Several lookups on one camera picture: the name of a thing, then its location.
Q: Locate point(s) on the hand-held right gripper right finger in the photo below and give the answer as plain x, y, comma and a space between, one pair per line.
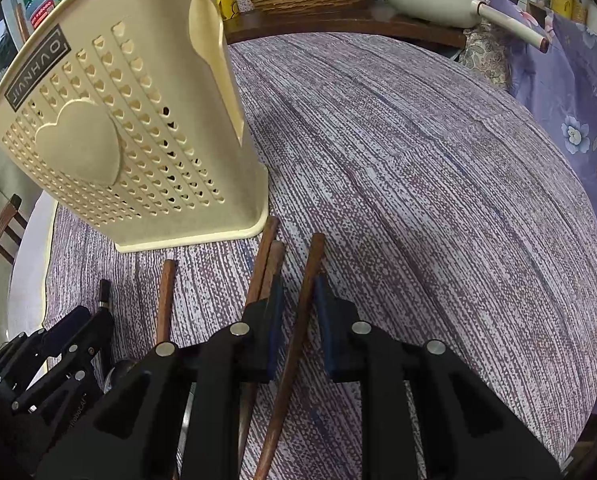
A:
323, 320

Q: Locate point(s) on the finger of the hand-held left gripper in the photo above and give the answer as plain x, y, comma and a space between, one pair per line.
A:
88, 347
66, 327

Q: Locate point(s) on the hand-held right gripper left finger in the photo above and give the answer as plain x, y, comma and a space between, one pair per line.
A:
276, 310

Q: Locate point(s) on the brown wooden chopstick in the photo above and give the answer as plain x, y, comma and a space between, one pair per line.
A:
264, 255
274, 265
298, 320
166, 300

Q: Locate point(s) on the metal spoon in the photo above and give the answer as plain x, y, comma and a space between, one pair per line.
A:
116, 376

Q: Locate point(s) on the black chopstick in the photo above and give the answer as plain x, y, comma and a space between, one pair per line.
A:
105, 291

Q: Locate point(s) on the beige plastic utensil holder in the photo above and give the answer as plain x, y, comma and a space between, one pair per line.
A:
153, 125

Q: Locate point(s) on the pale under tablecloth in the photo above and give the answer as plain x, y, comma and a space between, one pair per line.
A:
28, 285

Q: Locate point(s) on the wooden chair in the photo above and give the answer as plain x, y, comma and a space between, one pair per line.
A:
6, 230

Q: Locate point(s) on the purple striped tablecloth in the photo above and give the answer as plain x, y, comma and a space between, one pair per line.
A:
403, 185

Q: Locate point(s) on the beige cloth cover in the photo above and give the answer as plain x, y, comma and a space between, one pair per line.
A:
3, 180

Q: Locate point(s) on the dark wooden counter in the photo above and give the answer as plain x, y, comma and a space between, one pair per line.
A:
348, 24

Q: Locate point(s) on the yellow mug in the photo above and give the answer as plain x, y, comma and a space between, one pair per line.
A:
227, 6

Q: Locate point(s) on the paisley patterned cloth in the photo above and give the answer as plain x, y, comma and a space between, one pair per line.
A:
485, 52

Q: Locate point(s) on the white frying pan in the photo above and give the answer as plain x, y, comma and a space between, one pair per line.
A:
428, 7

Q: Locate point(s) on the purple floral cloth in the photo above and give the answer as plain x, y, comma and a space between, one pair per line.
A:
568, 90

